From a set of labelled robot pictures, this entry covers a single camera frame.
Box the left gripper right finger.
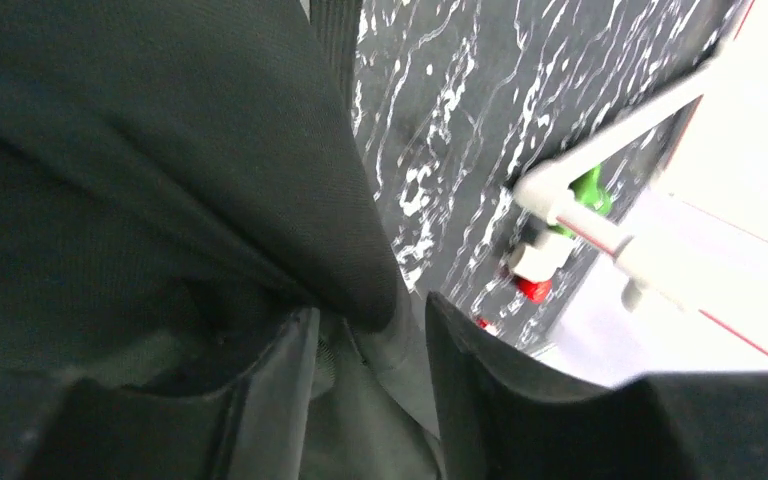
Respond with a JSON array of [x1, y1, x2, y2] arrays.
[[425, 293, 768, 479]]

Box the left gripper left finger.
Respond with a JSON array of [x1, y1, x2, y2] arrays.
[[0, 310, 319, 479]]

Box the black student backpack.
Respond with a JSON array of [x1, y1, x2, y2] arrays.
[[0, 1, 445, 479]]

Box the red black valve knob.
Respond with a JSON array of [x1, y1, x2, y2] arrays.
[[516, 277, 552, 304]]

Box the green white pipe fitting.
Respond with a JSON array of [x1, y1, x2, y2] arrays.
[[508, 166, 613, 283]]

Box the white PVC pipe frame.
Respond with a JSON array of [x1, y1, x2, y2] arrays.
[[506, 1, 768, 376]]

